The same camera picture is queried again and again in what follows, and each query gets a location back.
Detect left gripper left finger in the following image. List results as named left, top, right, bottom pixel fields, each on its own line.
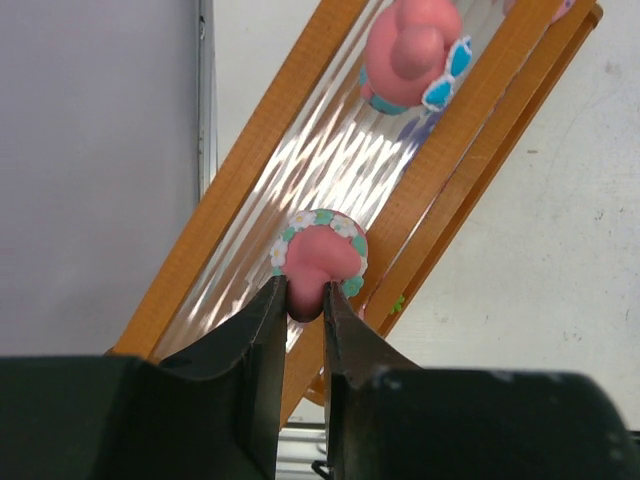
left=1, top=276, right=287, bottom=479

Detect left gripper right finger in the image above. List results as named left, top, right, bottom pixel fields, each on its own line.
left=323, top=283, right=639, bottom=479

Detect pink bear green clover toy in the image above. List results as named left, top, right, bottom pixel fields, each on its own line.
left=390, top=295, right=405, bottom=315

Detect pink toy clear base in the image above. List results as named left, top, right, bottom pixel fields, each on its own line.
left=270, top=209, right=369, bottom=323

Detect pink toy blue glasses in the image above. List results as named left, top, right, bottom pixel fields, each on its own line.
left=359, top=0, right=472, bottom=115

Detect orange tiered display shelf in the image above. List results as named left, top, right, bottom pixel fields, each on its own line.
left=104, top=0, right=605, bottom=429

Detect aluminium frame rail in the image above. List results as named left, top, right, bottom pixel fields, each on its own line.
left=197, top=0, right=218, bottom=198

